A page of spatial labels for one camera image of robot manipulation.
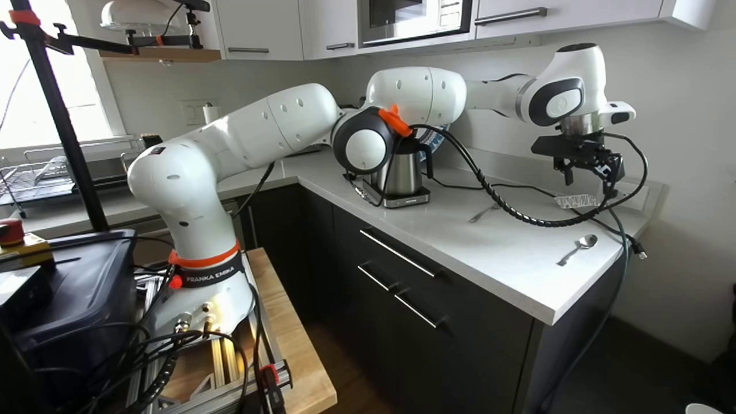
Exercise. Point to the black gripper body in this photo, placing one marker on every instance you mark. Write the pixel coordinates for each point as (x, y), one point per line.
(583, 150)

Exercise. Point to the silver spoon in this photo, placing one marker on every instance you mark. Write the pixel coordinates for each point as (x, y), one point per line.
(587, 243)

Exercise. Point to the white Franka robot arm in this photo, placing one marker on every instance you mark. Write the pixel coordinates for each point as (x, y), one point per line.
(268, 128)

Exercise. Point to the steel drip coffee maker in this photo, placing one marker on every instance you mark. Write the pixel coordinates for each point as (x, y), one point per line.
(398, 177)

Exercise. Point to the dark lower kitchen cabinet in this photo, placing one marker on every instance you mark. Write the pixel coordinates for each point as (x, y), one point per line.
(474, 347)

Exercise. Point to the stainless steel microwave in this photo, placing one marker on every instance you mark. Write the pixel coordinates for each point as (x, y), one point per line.
(416, 17)

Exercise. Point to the white round object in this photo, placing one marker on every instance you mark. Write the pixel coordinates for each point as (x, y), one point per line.
(704, 409)

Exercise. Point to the wooden cart top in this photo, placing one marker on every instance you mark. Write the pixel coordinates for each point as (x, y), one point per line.
(295, 347)

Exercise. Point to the white upper kitchen cabinets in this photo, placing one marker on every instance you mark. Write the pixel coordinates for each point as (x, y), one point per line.
(260, 24)

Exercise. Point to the white paper towel roll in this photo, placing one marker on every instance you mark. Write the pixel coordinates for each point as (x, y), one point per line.
(207, 114)

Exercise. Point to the white dome lamp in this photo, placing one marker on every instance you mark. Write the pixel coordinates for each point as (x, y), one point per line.
(140, 13)

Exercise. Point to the black tripod pole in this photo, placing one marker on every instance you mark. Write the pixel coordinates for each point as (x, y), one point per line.
(66, 129)

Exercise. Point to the metal dish rack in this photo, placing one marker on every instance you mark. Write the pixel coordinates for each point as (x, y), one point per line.
(46, 173)

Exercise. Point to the black equipment box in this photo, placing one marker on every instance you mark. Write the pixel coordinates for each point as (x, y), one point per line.
(60, 307)

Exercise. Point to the yellow wooden block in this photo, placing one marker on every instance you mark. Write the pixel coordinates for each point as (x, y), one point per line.
(31, 249)

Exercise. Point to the window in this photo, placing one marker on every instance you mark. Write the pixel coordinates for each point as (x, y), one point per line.
(31, 94)

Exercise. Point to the small red brown object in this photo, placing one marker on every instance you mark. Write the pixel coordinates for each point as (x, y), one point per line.
(11, 234)

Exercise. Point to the white wall outlet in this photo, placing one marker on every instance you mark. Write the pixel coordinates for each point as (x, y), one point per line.
(636, 200)

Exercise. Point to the wooden wall shelf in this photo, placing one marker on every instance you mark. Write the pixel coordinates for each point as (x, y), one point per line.
(161, 54)

